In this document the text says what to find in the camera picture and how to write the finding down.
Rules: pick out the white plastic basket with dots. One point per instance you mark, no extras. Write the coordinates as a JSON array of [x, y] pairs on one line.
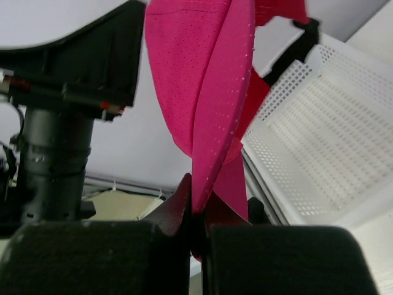
[[322, 140]]

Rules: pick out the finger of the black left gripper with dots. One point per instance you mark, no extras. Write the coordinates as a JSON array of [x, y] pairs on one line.
[[93, 71]]

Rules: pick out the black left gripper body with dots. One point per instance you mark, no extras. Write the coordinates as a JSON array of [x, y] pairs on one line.
[[43, 171]]

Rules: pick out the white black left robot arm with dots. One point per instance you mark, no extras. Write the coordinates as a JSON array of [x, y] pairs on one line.
[[20, 22]]

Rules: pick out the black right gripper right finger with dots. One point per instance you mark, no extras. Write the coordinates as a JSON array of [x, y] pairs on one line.
[[241, 258]]

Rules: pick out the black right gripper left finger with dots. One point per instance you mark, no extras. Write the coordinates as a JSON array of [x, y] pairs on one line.
[[149, 256]]

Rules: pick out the aluminium mounting rail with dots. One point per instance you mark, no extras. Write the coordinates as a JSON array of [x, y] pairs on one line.
[[257, 188]]

